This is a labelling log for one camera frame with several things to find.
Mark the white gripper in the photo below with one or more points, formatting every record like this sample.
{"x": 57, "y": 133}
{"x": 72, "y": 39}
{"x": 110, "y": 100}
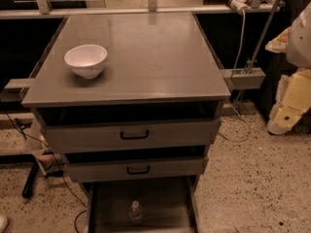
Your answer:
{"x": 299, "y": 44}

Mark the clear plastic water bottle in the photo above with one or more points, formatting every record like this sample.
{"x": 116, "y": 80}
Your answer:
{"x": 135, "y": 211}

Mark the grey drawer cabinet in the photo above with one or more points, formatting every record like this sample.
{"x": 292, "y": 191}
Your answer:
{"x": 158, "y": 67}

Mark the bottom open drawer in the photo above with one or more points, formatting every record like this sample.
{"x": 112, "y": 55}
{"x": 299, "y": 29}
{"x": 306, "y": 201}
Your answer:
{"x": 168, "y": 207}

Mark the middle grey drawer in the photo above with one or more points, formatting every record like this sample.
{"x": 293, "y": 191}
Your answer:
{"x": 106, "y": 171}

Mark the grey drawer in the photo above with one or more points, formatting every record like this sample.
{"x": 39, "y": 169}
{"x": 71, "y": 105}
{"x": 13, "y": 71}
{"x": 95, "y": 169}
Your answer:
{"x": 106, "y": 171}
{"x": 106, "y": 136}

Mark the top grey drawer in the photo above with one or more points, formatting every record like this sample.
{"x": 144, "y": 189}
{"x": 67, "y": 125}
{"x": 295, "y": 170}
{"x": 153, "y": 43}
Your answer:
{"x": 106, "y": 136}

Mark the thin metal pole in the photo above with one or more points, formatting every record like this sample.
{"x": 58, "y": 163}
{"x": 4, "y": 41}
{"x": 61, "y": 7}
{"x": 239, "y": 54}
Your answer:
{"x": 250, "y": 63}

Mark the white ceramic bowl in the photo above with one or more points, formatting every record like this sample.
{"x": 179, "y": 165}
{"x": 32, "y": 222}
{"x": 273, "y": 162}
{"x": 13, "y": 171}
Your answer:
{"x": 86, "y": 61}

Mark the black cylindrical leg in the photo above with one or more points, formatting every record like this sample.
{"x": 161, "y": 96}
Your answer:
{"x": 28, "y": 187}

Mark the white shoe tip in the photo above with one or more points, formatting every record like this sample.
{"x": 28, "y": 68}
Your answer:
{"x": 4, "y": 222}

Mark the grey metal side bracket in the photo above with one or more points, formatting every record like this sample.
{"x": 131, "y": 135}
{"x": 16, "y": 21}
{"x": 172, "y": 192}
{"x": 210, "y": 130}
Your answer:
{"x": 243, "y": 81}

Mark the black middle drawer handle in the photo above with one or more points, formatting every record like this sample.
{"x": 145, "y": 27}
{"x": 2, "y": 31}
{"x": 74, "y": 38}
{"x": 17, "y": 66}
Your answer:
{"x": 138, "y": 170}

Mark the black drawer handle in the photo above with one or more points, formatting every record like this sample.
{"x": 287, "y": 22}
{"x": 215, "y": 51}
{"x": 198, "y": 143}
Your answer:
{"x": 138, "y": 170}
{"x": 128, "y": 136}

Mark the black top drawer handle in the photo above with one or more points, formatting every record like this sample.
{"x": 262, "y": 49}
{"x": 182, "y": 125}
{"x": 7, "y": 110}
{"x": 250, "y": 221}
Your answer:
{"x": 128, "y": 136}

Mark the grey left side bracket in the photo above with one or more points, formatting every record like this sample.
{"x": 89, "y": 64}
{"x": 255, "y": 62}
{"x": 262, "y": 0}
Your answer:
{"x": 15, "y": 90}

